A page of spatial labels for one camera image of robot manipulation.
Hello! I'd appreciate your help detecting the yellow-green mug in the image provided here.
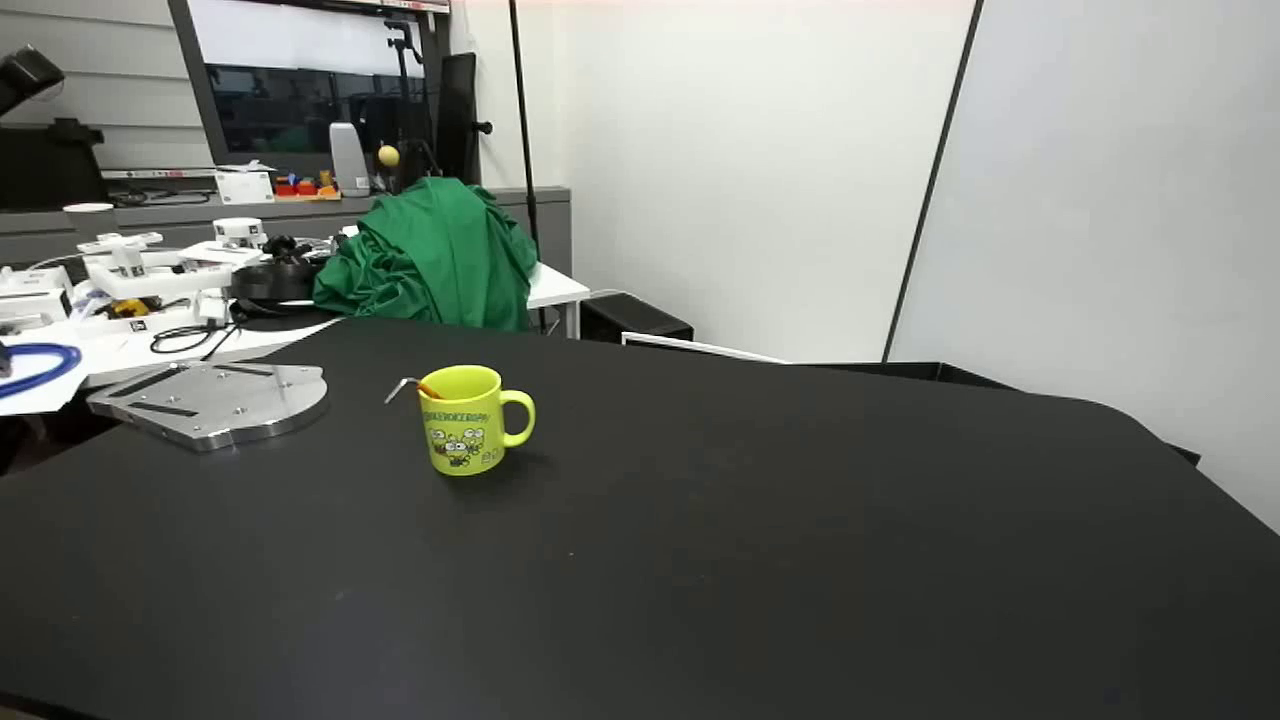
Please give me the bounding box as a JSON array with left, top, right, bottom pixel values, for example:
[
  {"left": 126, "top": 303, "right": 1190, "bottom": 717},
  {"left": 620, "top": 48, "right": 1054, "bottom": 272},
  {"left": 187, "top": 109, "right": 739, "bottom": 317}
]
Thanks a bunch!
[{"left": 417, "top": 364, "right": 540, "bottom": 478}]

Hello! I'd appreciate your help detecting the black box under table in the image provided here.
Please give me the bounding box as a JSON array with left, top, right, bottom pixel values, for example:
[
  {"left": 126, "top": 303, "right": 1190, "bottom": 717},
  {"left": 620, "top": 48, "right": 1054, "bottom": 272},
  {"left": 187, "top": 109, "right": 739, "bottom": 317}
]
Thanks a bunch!
[{"left": 579, "top": 292, "right": 694, "bottom": 345}]

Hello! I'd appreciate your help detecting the dark monitor screen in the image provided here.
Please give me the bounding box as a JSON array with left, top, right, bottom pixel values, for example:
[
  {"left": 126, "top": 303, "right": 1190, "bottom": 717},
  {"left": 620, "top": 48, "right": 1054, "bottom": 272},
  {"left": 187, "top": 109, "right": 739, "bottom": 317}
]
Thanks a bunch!
[{"left": 166, "top": 0, "right": 450, "bottom": 168}]

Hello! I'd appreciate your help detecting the grey speaker box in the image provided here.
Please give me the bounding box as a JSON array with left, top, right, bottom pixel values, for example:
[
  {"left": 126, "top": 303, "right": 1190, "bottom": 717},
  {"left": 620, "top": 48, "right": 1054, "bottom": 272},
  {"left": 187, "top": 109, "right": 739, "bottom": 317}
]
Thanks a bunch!
[{"left": 326, "top": 119, "right": 367, "bottom": 196}]

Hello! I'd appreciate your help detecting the small metal spoon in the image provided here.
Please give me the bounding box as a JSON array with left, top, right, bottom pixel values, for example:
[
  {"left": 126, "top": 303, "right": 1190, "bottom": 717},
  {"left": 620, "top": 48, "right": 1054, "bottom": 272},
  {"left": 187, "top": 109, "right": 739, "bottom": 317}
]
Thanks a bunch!
[{"left": 383, "top": 374, "right": 442, "bottom": 403}]

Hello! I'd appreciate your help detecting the white container on counter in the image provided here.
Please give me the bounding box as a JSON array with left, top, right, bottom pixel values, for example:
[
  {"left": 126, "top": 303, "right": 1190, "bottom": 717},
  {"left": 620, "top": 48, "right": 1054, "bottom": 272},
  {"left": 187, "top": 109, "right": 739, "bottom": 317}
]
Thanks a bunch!
[{"left": 215, "top": 158, "right": 272, "bottom": 205}]

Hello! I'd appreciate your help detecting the white side table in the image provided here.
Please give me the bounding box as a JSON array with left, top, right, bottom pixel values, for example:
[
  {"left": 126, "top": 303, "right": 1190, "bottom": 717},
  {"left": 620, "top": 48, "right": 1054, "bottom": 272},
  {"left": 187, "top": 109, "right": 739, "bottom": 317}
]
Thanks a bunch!
[{"left": 0, "top": 222, "right": 591, "bottom": 419}]

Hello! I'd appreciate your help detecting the grey metal plate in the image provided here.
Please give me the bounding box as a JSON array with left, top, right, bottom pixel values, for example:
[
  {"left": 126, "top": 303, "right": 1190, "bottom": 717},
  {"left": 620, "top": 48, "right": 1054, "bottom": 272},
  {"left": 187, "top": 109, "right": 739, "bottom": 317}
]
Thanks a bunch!
[{"left": 87, "top": 361, "right": 326, "bottom": 453}]

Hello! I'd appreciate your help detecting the blue cable loop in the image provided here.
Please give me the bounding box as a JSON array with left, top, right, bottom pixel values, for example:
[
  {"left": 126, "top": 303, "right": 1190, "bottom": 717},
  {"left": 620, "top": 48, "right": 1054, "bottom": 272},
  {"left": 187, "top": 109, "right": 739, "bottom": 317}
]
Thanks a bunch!
[{"left": 0, "top": 340, "right": 87, "bottom": 403}]

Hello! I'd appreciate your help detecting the green cloth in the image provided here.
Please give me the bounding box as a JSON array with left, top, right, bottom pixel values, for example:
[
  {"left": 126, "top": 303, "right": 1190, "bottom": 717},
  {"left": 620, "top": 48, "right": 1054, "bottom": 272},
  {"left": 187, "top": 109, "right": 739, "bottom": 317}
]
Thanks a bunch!
[{"left": 310, "top": 174, "right": 540, "bottom": 332}]

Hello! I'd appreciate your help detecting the black diagonal pole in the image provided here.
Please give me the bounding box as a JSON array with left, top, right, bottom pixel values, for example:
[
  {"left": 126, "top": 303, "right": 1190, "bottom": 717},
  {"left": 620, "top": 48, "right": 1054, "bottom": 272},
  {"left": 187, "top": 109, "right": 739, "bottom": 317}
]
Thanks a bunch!
[{"left": 880, "top": 0, "right": 989, "bottom": 364}]

